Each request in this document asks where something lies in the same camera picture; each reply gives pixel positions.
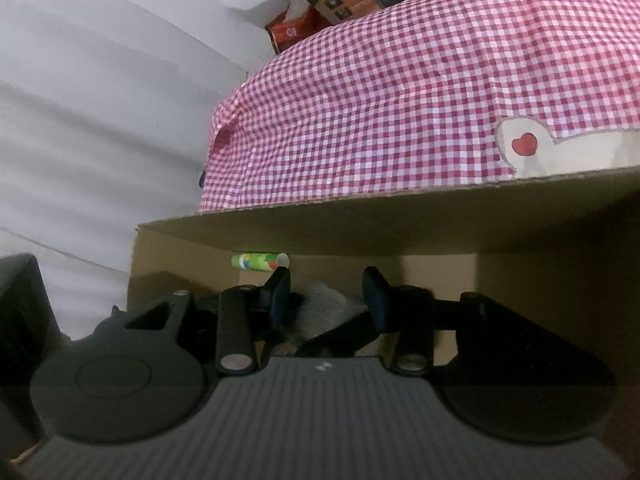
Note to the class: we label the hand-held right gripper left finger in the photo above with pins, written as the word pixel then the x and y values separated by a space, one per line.
pixel 280 297

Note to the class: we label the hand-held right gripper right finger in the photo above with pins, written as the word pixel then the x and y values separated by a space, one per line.
pixel 376 300

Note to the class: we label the green lip balm tube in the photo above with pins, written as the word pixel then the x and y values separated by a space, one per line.
pixel 257 260

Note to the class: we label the pink checkered cloth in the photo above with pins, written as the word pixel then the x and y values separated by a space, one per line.
pixel 400 100

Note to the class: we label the small red carton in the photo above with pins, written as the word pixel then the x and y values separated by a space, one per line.
pixel 290 32

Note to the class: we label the brown cardboard box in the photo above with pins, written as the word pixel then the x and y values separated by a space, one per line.
pixel 400 225

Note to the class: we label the white curtain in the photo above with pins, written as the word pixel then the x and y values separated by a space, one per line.
pixel 100 110

